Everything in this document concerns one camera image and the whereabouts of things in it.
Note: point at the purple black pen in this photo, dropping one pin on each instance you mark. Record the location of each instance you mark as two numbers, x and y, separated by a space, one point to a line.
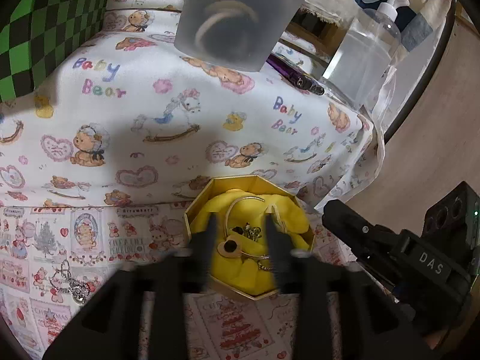
295 75

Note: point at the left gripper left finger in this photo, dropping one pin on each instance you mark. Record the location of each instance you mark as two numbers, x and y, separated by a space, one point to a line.
180 273

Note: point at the silver keyring charm jewelry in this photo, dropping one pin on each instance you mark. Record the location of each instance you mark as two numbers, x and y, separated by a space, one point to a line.
64 282

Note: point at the black gold earring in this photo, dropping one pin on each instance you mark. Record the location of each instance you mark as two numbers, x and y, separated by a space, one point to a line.
230 248

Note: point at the green black checkered box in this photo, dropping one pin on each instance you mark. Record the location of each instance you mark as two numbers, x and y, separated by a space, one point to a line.
38 35

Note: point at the yellow octagonal jewelry box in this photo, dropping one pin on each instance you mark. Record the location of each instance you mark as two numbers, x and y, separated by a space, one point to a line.
241 203

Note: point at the baby bear print cloth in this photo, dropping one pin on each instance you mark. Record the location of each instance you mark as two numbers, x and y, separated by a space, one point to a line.
97 164

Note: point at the clear pump dispenser bottle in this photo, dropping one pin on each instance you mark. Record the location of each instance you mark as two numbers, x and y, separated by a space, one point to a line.
366 52

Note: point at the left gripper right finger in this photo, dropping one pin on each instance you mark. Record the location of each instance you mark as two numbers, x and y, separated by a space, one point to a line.
301 273

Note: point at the frosted plastic cup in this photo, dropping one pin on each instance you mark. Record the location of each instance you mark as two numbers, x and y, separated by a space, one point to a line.
237 34

